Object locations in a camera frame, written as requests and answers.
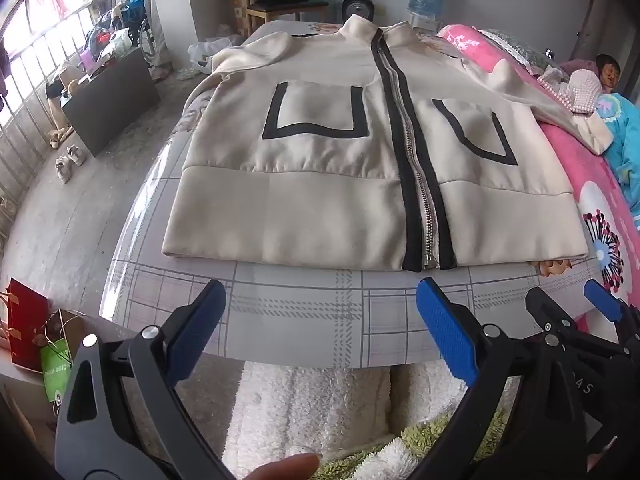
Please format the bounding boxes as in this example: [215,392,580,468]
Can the green paper bag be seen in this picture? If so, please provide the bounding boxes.
[40,337,76,403]

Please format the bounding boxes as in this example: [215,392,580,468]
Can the dark low cabinet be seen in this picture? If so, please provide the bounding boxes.
[61,47,160,158]

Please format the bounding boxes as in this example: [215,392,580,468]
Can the lace trimmed floral pillow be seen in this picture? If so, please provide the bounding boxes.
[475,29,558,78]

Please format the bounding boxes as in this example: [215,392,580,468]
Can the metal window railing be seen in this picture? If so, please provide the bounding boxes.
[0,0,146,241]

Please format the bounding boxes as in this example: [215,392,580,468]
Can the bicycle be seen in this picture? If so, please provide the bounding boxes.
[132,10,161,66]

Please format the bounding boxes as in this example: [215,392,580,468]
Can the white fluffy robe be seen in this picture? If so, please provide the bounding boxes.
[222,357,521,480]

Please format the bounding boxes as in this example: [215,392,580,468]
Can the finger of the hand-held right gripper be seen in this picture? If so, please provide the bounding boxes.
[582,279,640,351]
[524,286,581,343]

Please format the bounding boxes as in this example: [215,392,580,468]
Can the cream zip jacket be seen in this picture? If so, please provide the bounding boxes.
[161,14,615,273]

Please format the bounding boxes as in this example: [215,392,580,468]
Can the brown paper bag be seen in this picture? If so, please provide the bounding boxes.
[32,308,88,361]

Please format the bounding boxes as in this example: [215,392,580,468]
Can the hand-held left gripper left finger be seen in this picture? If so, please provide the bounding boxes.
[54,279,236,480]

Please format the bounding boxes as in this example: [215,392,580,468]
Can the white plastic bag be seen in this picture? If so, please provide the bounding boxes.
[187,35,246,73]

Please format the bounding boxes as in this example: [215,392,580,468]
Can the red paper bag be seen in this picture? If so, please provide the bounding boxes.
[5,277,51,373]

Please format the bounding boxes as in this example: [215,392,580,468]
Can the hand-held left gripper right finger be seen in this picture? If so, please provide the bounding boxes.
[416,278,588,480]

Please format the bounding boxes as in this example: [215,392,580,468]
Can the pink floral blanket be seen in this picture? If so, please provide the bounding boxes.
[435,24,640,331]

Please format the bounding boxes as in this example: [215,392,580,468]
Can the pink white knitted cloth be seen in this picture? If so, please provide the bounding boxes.
[537,67,603,118]

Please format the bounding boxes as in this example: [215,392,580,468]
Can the person's left hand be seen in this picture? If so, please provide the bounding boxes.
[248,452,321,480]

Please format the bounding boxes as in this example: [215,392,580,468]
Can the white water dispenser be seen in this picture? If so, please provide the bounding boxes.
[407,10,443,33]

